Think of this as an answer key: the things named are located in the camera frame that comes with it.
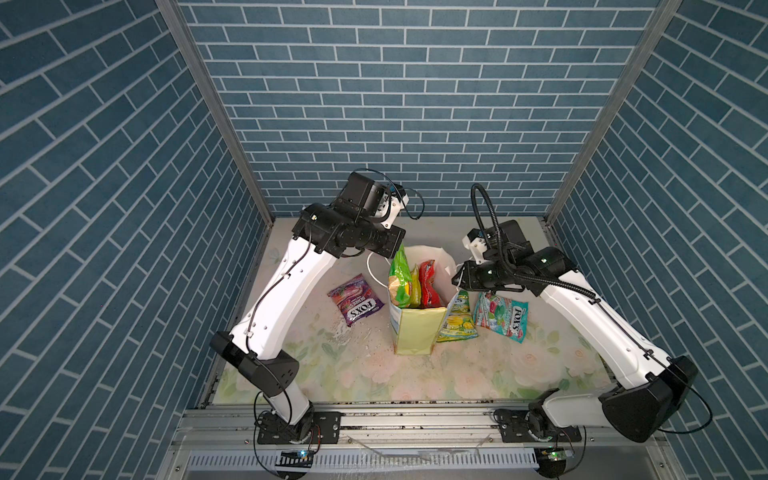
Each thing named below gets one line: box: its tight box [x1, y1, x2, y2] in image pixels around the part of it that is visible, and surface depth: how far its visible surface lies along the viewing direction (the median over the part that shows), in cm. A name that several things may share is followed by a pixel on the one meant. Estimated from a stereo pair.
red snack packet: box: [419, 260, 441, 309], surface depth 84 cm
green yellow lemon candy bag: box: [436, 290, 479, 343], surface depth 91 cm
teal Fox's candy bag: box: [474, 292, 529, 344], surface depth 93 cm
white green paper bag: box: [388, 246, 459, 356], surface depth 77 cm
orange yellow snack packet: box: [410, 263, 422, 308], surface depth 84 cm
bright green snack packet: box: [388, 242, 412, 309], surface depth 68 cm
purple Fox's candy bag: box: [327, 273, 385, 327], surface depth 96 cm
